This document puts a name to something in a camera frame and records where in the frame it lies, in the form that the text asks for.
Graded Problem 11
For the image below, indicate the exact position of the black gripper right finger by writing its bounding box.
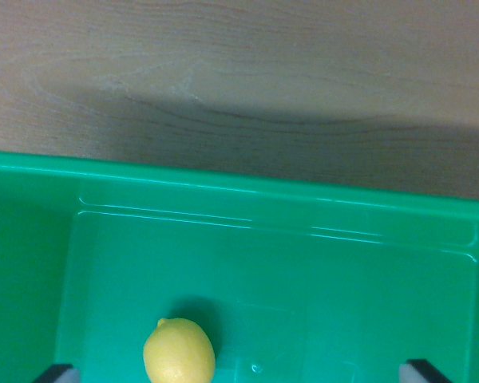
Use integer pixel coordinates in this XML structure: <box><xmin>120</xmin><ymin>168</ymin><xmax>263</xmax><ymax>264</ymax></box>
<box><xmin>398</xmin><ymin>358</ymin><xmax>454</xmax><ymax>383</ymax></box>

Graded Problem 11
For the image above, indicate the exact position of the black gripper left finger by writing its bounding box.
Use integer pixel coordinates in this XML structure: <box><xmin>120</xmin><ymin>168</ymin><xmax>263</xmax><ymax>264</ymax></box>
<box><xmin>32</xmin><ymin>363</ymin><xmax>82</xmax><ymax>383</ymax></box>

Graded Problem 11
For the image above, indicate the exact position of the yellow lemon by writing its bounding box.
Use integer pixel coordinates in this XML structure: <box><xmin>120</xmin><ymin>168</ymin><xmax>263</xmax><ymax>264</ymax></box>
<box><xmin>142</xmin><ymin>317</ymin><xmax>217</xmax><ymax>383</ymax></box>

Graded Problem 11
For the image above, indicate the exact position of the green plastic bin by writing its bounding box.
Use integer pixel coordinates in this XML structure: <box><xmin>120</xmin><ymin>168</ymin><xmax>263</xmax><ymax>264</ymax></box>
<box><xmin>0</xmin><ymin>149</ymin><xmax>479</xmax><ymax>383</ymax></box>

